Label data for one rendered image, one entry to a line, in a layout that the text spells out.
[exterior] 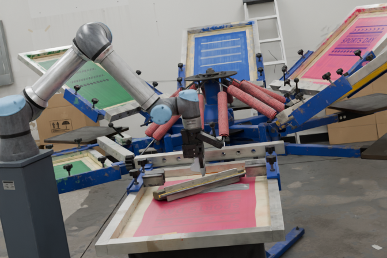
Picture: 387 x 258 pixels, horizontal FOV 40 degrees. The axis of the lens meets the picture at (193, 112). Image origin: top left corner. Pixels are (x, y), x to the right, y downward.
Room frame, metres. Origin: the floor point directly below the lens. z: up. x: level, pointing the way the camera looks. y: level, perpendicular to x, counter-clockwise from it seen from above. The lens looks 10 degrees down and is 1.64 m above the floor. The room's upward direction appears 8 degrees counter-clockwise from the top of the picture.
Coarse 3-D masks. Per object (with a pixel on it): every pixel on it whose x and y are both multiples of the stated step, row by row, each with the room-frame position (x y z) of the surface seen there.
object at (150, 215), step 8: (168, 184) 2.19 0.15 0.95; (152, 200) 2.01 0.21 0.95; (160, 200) 2.00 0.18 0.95; (152, 208) 1.92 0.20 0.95; (160, 208) 1.91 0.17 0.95; (144, 216) 1.85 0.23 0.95; (152, 216) 1.84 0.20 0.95; (144, 224) 1.77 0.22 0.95; (152, 224) 1.76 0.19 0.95; (136, 232) 1.71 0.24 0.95; (144, 232) 1.70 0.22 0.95; (152, 232) 1.69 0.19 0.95; (160, 232) 1.68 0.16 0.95; (168, 232) 1.67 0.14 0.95; (184, 232) 1.65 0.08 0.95
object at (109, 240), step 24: (168, 168) 2.32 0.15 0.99; (216, 168) 2.26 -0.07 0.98; (240, 168) 2.25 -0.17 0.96; (144, 192) 2.12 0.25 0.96; (120, 216) 1.79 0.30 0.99; (120, 240) 1.57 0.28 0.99; (144, 240) 1.55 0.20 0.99; (168, 240) 1.53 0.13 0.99; (192, 240) 1.52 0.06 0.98; (216, 240) 1.51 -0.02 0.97; (240, 240) 1.50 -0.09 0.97; (264, 240) 1.49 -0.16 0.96
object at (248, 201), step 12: (240, 180) 2.11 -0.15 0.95; (252, 180) 2.09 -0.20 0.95; (216, 192) 2.00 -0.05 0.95; (228, 192) 1.98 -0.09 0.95; (240, 192) 1.96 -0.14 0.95; (252, 192) 1.94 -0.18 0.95; (252, 204) 1.82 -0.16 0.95; (240, 216) 1.72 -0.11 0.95; (252, 216) 1.71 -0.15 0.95; (204, 228) 1.66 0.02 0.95; (216, 228) 1.65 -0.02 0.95; (228, 228) 1.64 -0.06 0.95
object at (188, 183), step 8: (208, 176) 2.05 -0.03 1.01; (216, 176) 2.07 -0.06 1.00; (224, 176) 2.08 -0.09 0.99; (176, 184) 2.00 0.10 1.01; (184, 184) 2.01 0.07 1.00; (192, 184) 2.02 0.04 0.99; (216, 184) 2.06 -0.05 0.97; (224, 184) 2.07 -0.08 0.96; (184, 192) 2.00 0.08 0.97; (192, 192) 2.01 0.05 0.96; (168, 200) 1.97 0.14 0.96
